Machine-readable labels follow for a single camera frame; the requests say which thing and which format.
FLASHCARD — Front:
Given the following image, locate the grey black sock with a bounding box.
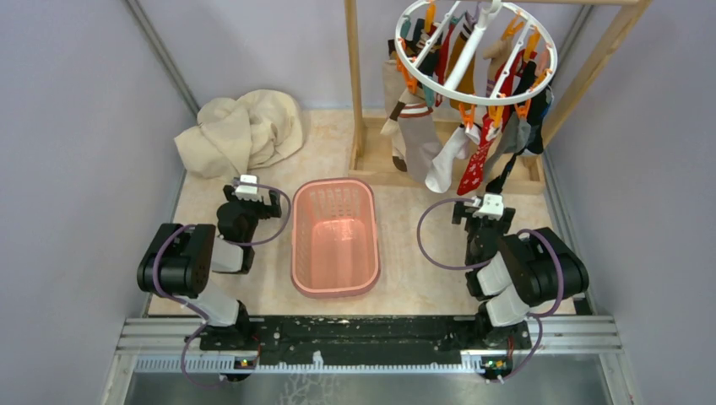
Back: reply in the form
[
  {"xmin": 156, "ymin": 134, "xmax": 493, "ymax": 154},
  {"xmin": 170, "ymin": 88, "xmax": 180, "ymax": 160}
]
[{"xmin": 485, "ymin": 113, "xmax": 531, "ymax": 194}]

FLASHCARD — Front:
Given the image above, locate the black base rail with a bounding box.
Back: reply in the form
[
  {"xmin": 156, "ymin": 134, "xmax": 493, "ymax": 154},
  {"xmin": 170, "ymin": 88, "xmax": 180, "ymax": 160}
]
[{"xmin": 116, "ymin": 316, "xmax": 623, "ymax": 375}]

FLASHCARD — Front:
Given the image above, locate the wooden hanger rack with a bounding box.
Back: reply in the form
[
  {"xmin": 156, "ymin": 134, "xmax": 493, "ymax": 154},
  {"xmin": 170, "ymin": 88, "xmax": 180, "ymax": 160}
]
[{"xmin": 343, "ymin": 0, "xmax": 654, "ymax": 196}]

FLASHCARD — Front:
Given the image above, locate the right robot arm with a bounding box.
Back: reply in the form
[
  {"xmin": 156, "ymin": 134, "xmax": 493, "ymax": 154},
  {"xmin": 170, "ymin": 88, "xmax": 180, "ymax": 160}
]
[{"xmin": 452, "ymin": 194, "xmax": 589, "ymax": 348}]

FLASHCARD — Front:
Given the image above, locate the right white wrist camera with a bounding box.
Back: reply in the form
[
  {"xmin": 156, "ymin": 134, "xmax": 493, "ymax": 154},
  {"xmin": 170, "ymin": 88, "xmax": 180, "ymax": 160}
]
[{"xmin": 471, "ymin": 193, "xmax": 505, "ymax": 220}]

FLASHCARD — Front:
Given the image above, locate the beige crumpled cloth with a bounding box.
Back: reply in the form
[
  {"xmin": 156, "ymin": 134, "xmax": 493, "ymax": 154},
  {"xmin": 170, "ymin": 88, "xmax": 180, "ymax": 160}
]
[{"xmin": 174, "ymin": 89, "xmax": 306, "ymax": 180}]

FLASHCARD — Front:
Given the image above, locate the red patterned sock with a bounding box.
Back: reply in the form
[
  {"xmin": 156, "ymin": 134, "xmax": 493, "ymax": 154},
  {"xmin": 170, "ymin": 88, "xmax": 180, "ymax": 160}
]
[{"xmin": 457, "ymin": 117, "xmax": 501, "ymax": 196}]

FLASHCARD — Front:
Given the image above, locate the beige brown sock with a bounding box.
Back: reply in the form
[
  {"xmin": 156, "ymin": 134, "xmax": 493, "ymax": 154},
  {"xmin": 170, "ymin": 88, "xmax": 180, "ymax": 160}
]
[{"xmin": 381, "ymin": 59, "xmax": 407, "ymax": 172}]

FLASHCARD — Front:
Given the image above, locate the white sock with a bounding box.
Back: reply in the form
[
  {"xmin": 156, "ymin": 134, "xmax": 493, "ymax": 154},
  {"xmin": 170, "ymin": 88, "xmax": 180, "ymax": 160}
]
[{"xmin": 425, "ymin": 124, "xmax": 471, "ymax": 193}]

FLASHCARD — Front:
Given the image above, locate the pink plastic laundry basket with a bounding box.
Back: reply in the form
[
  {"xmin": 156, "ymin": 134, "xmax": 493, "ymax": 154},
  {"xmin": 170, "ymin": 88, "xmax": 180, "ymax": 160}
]
[{"xmin": 290, "ymin": 177, "xmax": 381, "ymax": 299}]

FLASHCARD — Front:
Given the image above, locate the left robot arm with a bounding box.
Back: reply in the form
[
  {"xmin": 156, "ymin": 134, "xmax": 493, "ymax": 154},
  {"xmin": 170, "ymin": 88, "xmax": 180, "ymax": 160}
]
[{"xmin": 137, "ymin": 176, "xmax": 291, "ymax": 350}]

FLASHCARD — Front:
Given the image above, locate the grey sock with striped cuff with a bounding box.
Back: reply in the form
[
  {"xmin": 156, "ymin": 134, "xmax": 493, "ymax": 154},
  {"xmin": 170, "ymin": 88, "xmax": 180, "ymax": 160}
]
[{"xmin": 398, "ymin": 102, "xmax": 442, "ymax": 184}]

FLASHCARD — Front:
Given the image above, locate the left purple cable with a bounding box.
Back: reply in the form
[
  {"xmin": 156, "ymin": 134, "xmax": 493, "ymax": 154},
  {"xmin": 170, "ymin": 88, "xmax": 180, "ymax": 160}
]
[{"xmin": 152, "ymin": 180, "xmax": 293, "ymax": 390}]

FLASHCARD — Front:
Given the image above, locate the white round clip hanger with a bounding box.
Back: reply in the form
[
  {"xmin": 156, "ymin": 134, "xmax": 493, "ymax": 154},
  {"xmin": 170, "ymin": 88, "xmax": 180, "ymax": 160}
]
[{"xmin": 393, "ymin": 1, "xmax": 559, "ymax": 106}]

